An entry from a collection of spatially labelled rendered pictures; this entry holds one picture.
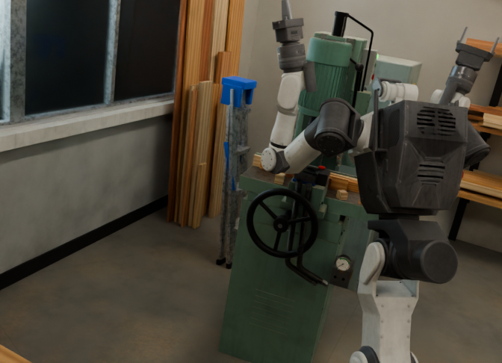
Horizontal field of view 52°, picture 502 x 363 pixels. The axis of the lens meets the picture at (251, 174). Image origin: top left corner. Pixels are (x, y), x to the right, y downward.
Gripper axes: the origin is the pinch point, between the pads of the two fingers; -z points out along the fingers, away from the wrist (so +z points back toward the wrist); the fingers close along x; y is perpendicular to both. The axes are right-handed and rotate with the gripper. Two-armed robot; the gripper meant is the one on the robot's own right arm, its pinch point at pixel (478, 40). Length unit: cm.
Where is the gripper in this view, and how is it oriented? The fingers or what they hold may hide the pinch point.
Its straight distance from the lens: 201.8
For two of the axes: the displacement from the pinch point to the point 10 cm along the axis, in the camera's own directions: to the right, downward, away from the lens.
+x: -8.8, -3.9, 2.6
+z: -3.8, 9.2, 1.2
